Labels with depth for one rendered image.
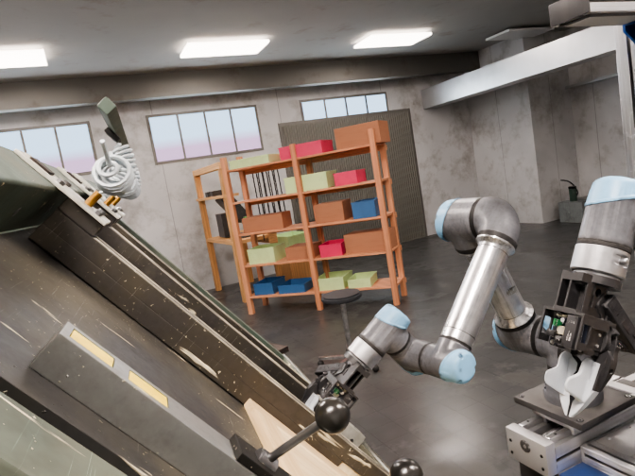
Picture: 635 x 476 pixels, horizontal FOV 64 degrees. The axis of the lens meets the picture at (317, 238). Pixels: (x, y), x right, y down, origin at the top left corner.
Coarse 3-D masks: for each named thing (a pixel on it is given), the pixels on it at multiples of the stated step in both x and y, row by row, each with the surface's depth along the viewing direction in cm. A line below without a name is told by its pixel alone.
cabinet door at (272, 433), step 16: (256, 416) 95; (272, 416) 104; (256, 432) 91; (272, 432) 91; (288, 432) 103; (272, 448) 83; (304, 448) 101; (288, 464) 79; (304, 464) 89; (320, 464) 100
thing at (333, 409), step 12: (324, 408) 52; (336, 408) 52; (348, 408) 53; (324, 420) 51; (336, 420) 51; (348, 420) 52; (300, 432) 54; (312, 432) 54; (324, 432) 52; (336, 432) 52; (288, 444) 55; (264, 456) 55; (276, 456) 55; (276, 468) 56
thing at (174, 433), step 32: (64, 352) 47; (64, 384) 47; (96, 384) 48; (128, 384) 49; (128, 416) 49; (160, 416) 50; (192, 416) 55; (160, 448) 50; (192, 448) 51; (224, 448) 54
